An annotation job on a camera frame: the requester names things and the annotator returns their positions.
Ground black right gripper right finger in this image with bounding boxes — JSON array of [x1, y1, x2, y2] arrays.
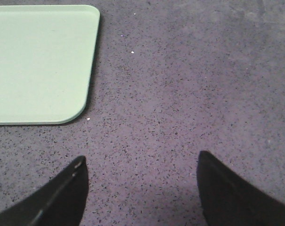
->
[[197, 151, 285, 226]]

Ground light green rectangular tray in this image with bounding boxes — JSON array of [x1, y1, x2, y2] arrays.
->
[[0, 5, 100, 125]]

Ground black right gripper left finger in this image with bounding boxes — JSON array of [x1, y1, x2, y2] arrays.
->
[[0, 156, 89, 226]]

